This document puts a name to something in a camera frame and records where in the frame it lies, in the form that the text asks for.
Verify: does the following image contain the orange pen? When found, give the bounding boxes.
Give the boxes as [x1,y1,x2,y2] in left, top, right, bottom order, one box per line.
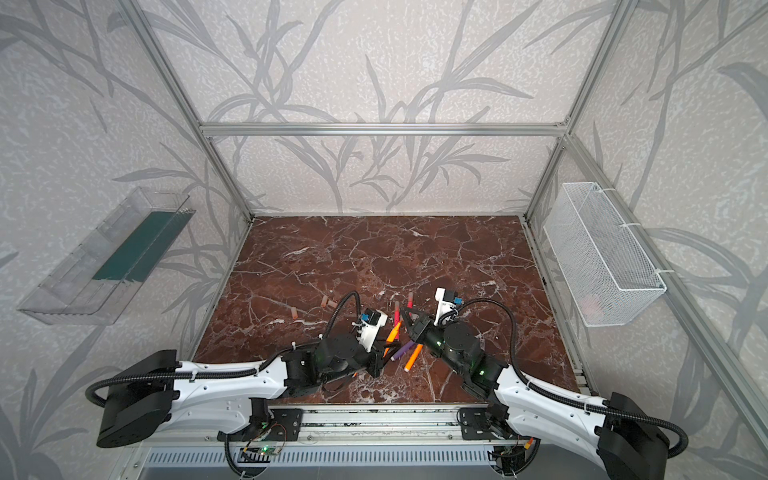
[386,322,401,343]
[404,344,423,372]

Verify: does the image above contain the thick pink marker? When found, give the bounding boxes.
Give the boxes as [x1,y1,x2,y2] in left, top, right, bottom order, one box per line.
[393,301,401,327]

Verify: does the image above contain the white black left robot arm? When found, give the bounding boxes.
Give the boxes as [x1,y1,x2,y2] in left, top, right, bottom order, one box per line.
[86,334,398,449]

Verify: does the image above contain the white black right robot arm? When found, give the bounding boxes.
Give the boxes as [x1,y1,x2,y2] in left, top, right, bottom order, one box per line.
[401,309,670,479]

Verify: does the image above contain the purple marker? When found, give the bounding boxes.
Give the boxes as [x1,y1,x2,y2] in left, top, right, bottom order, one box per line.
[391,341,416,361]

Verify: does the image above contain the horizontal aluminium crossbar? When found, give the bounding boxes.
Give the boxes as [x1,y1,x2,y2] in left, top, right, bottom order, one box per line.
[200,122,566,137]

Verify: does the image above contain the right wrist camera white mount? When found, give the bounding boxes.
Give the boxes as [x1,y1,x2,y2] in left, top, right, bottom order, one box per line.
[434,288,463,326]

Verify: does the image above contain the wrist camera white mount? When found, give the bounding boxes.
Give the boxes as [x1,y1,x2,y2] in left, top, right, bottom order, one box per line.
[354,308,388,353]
[434,288,463,326]

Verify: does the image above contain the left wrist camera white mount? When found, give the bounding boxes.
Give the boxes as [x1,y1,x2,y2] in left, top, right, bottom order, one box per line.
[354,308,388,353]

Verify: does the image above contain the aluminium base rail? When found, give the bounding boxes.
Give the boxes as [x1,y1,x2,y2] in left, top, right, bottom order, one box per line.
[137,403,631,448]

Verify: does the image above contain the black corrugated right cable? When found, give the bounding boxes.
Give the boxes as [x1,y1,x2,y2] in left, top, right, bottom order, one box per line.
[452,298,690,460]

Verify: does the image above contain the white wire mesh basket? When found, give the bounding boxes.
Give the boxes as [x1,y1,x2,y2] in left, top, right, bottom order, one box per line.
[544,182,667,328]

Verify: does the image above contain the clear plastic wall tray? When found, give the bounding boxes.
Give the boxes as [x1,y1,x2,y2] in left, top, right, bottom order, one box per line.
[18,187,196,326]

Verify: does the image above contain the aluminium frame post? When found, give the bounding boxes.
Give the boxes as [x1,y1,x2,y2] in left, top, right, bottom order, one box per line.
[117,0,254,222]

